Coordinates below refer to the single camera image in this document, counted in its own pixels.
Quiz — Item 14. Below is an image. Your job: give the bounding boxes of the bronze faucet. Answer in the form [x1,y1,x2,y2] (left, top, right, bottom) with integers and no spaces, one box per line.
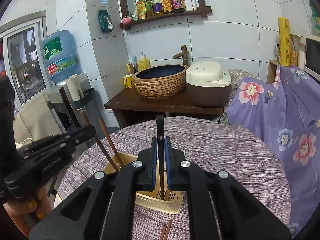
[172,45,189,66]

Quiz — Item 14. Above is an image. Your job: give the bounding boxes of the purple striped tablecloth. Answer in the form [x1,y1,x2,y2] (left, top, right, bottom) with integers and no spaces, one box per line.
[53,115,292,240]

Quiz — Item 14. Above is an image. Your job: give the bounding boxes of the green hanging packet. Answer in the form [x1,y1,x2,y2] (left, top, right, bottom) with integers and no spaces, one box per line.
[98,9,114,33]

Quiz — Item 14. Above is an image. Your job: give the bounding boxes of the yellow soap bottle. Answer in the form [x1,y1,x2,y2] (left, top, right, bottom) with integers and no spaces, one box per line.
[137,52,150,72]

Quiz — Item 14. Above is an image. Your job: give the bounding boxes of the brown wooden chopstick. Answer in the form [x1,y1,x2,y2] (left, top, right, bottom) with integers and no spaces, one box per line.
[159,225,167,240]
[163,219,172,240]
[80,110,119,172]
[99,118,124,168]

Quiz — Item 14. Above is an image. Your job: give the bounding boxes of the water dispenser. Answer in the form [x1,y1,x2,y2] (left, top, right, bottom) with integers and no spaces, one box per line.
[45,74,104,139]

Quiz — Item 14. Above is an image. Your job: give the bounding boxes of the blue water jug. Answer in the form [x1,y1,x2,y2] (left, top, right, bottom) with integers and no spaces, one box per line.
[42,30,81,83]

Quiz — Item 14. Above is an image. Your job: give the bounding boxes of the left hand orange glove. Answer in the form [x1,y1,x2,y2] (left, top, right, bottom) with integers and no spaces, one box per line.
[3,186,52,238]

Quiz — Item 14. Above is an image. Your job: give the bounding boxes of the white microwave oven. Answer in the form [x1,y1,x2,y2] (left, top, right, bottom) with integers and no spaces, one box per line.
[299,35,320,83]

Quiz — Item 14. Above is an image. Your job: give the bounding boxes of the white brown rice cooker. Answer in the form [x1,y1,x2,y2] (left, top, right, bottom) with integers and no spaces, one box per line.
[185,61,232,108]

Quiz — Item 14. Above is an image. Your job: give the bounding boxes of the wooden framed mirror shelf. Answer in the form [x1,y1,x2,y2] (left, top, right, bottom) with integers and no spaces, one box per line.
[119,0,213,30]

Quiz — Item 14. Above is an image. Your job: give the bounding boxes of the cream utensil holder basket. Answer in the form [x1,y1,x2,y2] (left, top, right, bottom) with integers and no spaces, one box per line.
[104,152,183,215]

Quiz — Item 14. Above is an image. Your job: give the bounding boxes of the purple floral cloth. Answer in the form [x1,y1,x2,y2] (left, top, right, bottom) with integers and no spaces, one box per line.
[226,66,319,236]

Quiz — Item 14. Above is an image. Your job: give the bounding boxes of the yellow roll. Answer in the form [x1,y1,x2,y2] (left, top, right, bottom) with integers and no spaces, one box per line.
[278,17,291,67]

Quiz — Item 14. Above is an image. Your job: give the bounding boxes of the yellow mug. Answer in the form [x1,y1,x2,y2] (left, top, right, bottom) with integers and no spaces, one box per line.
[123,74,133,89]

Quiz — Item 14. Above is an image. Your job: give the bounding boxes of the window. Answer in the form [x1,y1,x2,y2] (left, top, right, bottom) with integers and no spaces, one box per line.
[1,17,52,110]

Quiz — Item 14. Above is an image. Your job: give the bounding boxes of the woven basin sink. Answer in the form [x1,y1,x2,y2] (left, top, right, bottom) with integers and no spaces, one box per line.
[133,64,188,100]

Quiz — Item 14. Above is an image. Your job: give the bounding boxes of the dark wooden side table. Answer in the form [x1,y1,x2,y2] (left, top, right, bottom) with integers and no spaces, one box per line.
[104,88,223,128]

